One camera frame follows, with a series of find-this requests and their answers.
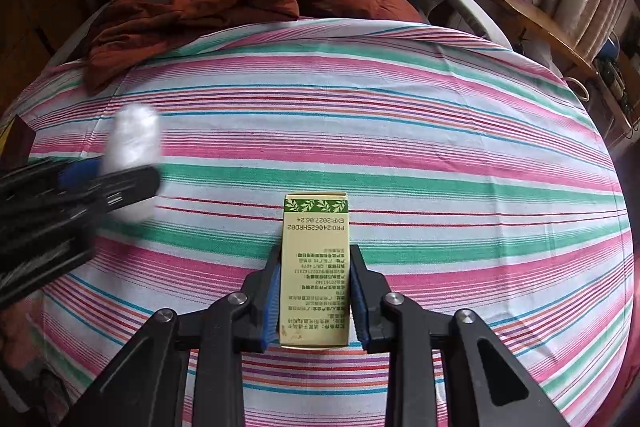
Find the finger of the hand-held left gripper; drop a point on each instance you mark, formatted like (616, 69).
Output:
(80, 172)
(130, 189)

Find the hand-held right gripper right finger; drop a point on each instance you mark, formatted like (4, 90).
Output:
(359, 302)

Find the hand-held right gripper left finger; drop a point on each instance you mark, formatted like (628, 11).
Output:
(270, 302)

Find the white cotton pack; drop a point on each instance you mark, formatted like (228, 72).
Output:
(132, 132)

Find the cream green carton box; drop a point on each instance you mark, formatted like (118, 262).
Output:
(312, 257)

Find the wooden wardrobe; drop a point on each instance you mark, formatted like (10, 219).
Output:
(40, 17)

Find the brown red blanket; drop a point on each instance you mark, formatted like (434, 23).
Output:
(200, 22)

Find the wooden shelf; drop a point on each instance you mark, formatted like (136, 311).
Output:
(525, 19)

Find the grey bed rail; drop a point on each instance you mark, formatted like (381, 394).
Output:
(465, 2)
(75, 39)

